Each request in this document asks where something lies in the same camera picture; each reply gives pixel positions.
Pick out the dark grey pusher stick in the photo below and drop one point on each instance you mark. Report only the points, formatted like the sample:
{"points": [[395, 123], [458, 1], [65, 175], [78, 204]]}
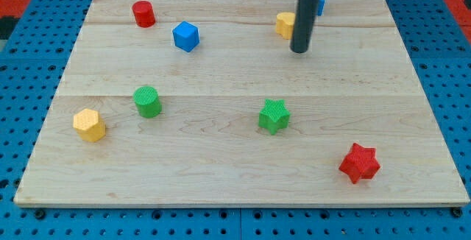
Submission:
{"points": [[305, 15]]}

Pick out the yellow heart block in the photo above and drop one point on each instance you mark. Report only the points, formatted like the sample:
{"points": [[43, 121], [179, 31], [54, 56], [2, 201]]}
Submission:
{"points": [[285, 24]]}

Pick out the light wooden board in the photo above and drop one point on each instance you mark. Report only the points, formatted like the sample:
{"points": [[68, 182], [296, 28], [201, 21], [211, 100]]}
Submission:
{"points": [[356, 84]]}

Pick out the blue block behind stick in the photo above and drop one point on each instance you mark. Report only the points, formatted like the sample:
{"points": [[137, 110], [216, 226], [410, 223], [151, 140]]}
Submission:
{"points": [[320, 8]]}

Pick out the green star block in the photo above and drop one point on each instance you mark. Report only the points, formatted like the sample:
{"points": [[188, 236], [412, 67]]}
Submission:
{"points": [[274, 115]]}

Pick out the blue cube block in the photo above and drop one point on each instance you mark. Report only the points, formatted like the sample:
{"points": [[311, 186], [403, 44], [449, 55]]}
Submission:
{"points": [[186, 36]]}

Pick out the red cylinder block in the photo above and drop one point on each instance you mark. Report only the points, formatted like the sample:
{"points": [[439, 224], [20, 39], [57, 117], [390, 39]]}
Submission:
{"points": [[143, 14]]}

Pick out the red star block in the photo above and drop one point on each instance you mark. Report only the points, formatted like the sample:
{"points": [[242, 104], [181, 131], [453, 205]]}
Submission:
{"points": [[360, 163]]}

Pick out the green cylinder block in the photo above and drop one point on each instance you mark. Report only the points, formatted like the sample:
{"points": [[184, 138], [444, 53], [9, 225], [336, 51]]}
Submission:
{"points": [[147, 101]]}

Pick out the yellow hexagon block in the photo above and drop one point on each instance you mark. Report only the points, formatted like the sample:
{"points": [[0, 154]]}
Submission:
{"points": [[89, 125]]}

